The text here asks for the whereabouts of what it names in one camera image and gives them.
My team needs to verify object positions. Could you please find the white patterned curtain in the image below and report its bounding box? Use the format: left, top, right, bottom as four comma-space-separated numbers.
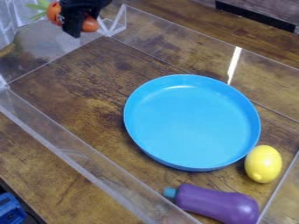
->
0, 0, 60, 50

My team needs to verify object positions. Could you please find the blue round tray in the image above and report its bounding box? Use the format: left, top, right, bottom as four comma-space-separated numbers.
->
124, 74, 262, 172

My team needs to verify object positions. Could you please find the clear acrylic enclosure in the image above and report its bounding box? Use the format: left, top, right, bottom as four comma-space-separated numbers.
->
0, 0, 299, 224

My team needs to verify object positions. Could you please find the orange toy carrot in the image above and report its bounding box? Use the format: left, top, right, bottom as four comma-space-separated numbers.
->
24, 0, 100, 33

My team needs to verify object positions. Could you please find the purple toy eggplant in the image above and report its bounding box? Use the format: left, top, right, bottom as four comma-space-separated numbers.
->
163, 184, 259, 224

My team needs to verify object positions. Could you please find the blue object at corner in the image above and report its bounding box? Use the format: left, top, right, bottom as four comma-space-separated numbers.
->
0, 192, 27, 224

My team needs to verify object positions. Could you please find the dark baseboard strip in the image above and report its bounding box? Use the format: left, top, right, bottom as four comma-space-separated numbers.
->
215, 0, 295, 33

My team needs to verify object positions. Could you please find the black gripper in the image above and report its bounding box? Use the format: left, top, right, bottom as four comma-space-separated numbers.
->
60, 0, 112, 38

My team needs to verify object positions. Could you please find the yellow toy lemon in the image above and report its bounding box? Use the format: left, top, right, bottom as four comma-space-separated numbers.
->
244, 145, 283, 183

